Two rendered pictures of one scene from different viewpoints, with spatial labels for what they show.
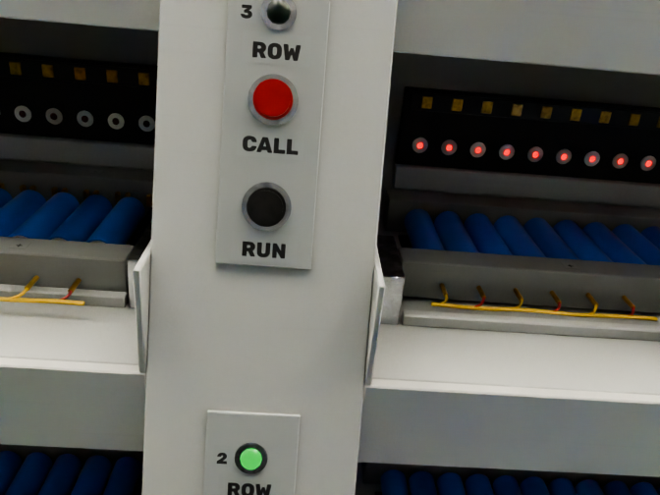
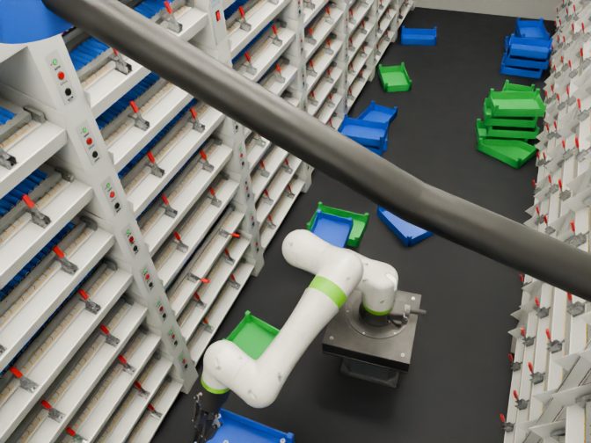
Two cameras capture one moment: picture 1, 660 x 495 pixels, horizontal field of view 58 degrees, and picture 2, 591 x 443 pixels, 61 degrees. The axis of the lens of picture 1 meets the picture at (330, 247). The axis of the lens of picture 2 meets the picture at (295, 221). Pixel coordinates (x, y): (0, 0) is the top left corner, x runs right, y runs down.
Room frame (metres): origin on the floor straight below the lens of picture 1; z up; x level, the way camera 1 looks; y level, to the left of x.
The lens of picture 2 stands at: (-0.78, 1.43, 2.07)
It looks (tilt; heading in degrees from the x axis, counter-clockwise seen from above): 45 degrees down; 299
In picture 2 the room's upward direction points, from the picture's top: 5 degrees counter-clockwise
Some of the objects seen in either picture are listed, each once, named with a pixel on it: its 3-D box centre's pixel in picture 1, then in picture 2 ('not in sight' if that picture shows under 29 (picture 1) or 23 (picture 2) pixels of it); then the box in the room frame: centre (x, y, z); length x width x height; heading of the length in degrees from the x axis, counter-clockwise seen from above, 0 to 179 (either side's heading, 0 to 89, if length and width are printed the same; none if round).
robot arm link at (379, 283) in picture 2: not in sight; (376, 286); (-0.46, 0.26, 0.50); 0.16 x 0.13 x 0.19; 169
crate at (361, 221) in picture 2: not in sight; (338, 223); (-0.01, -0.42, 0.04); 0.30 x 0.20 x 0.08; 3
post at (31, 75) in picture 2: not in sight; (118, 258); (0.31, 0.73, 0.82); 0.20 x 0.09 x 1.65; 3
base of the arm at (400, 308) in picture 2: not in sight; (391, 309); (-0.52, 0.26, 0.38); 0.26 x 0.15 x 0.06; 11
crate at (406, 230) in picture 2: not in sight; (406, 218); (-0.36, -0.60, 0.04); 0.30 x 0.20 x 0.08; 144
